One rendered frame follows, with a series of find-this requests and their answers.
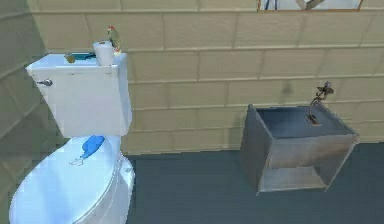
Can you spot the blue spray bottle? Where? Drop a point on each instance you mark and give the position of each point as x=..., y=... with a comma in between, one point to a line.
x=91, y=146

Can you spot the white toilet paper roll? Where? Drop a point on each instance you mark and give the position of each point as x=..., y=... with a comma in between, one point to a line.
x=104, y=52

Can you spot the grey metal sink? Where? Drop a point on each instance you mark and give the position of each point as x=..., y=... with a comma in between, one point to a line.
x=293, y=150

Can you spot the teal flat dish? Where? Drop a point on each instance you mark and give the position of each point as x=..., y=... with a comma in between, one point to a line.
x=80, y=56

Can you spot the dark metal faucet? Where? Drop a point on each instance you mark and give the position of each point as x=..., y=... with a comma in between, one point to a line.
x=318, y=100

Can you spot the wood framed wall mirror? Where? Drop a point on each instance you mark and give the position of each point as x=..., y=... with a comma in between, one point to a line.
x=310, y=5

